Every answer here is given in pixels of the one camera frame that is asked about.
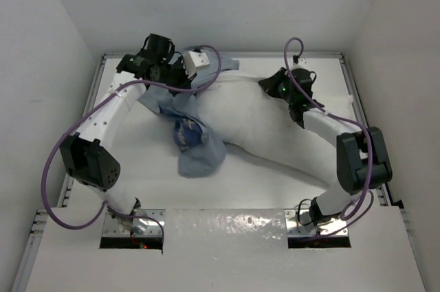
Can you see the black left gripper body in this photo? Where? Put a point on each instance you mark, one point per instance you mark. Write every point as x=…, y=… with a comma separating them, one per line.
x=174, y=74

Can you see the white pillow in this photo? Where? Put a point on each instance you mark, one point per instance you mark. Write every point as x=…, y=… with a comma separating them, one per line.
x=237, y=109

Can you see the blue patterned pillowcase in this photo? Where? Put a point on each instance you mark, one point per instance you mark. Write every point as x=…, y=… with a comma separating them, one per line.
x=201, y=149

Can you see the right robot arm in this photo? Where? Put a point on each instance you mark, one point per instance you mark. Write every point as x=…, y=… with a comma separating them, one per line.
x=362, y=161

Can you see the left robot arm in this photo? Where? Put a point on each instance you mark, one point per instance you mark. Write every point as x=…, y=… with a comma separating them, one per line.
x=86, y=149

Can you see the white front cover board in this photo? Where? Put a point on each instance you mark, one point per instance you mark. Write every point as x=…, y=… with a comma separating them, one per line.
x=234, y=250

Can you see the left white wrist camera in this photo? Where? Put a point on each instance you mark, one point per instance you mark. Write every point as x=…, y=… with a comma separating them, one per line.
x=194, y=61

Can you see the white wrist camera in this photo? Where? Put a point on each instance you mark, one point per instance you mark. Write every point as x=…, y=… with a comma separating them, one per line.
x=194, y=61
x=298, y=62

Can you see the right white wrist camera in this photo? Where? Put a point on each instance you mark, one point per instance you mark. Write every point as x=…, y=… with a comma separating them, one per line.
x=298, y=62

